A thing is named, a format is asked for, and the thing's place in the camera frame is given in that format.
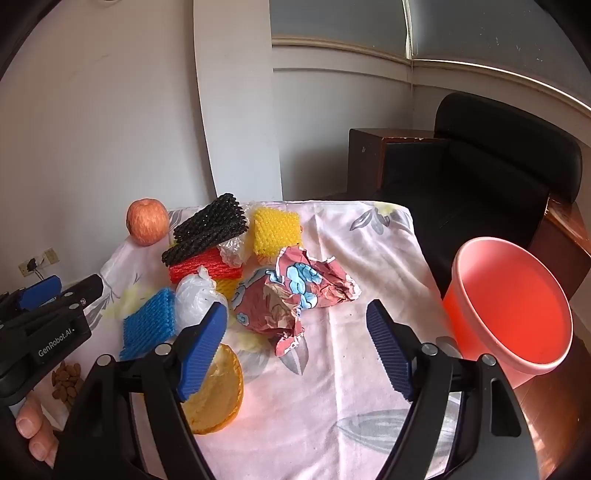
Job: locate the person's left hand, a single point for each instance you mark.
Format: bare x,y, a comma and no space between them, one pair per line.
32,427

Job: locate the black armchair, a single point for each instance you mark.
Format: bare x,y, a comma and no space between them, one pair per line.
485,184

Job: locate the pink plastic bucket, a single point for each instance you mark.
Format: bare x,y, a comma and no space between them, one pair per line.
508,304

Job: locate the yellow foam net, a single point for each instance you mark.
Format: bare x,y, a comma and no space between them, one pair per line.
276,230

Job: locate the clear plastic bag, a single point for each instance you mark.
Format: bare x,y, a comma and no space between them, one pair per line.
196,297

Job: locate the black foam net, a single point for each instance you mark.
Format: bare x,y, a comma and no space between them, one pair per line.
184,253
210,219

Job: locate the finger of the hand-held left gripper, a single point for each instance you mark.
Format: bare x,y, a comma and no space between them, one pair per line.
41,290
83,288

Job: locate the clear bubble wrap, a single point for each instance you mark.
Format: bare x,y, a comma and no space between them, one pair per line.
233,251

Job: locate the floral pink tablecloth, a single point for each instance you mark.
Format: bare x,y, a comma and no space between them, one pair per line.
341,369

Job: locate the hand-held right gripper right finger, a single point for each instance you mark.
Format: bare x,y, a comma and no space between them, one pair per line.
388,350

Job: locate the white board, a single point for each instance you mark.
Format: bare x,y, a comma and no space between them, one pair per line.
235,92

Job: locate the wall socket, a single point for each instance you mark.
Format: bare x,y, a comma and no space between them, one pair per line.
41,261

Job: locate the blue foam net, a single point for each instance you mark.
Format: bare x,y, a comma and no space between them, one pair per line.
150,323

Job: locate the red foam net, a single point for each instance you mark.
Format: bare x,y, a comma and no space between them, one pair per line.
203,270

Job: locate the pile of almonds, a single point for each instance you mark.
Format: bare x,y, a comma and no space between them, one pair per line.
64,381

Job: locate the printed paper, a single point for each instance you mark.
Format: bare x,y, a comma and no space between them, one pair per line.
295,295

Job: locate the red apple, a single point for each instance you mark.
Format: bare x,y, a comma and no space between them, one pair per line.
147,221

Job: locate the brown wooden cabinet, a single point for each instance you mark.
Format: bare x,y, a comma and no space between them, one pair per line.
364,161

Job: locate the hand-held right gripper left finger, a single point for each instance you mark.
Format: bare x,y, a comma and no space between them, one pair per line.
203,350

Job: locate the window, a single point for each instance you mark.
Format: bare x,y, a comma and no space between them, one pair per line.
346,23

